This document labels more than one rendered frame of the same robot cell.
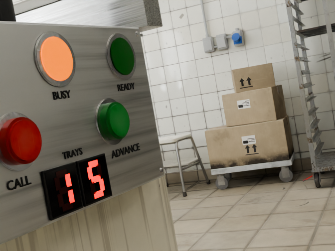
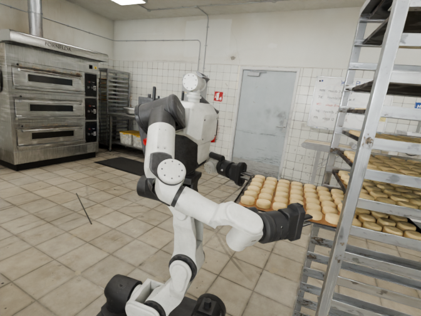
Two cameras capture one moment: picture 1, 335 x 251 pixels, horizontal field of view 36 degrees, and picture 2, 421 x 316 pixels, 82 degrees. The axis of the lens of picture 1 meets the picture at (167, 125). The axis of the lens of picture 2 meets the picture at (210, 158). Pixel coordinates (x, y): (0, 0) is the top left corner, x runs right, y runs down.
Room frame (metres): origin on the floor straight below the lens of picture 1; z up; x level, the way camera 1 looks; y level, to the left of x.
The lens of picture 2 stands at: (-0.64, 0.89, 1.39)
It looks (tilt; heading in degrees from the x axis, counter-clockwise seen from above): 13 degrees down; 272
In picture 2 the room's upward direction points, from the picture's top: 6 degrees clockwise
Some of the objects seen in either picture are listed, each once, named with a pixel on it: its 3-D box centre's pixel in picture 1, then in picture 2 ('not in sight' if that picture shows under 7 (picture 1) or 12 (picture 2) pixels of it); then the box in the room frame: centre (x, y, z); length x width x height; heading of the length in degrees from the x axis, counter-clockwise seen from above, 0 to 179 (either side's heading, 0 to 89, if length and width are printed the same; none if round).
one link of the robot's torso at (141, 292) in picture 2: not in sight; (151, 301); (-0.36, -0.22, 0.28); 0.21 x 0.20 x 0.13; 165
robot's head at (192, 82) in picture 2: not in sight; (194, 85); (-0.50, -0.18, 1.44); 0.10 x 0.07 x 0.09; 75
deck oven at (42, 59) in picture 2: not in sight; (47, 105); (2.50, -3.34, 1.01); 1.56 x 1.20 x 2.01; 67
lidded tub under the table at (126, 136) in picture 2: not in sight; (131, 137); (1.45, -4.61, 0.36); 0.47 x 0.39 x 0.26; 65
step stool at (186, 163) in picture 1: (170, 164); not in sight; (4.27, 0.03, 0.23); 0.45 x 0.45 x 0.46; 59
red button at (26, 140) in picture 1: (17, 141); not in sight; (0.33, 0.10, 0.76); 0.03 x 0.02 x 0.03; 148
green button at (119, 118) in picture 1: (111, 121); not in sight; (0.42, 0.04, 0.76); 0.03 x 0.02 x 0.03; 148
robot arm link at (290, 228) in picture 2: not in sight; (281, 223); (-0.85, 0.19, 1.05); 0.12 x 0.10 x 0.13; 30
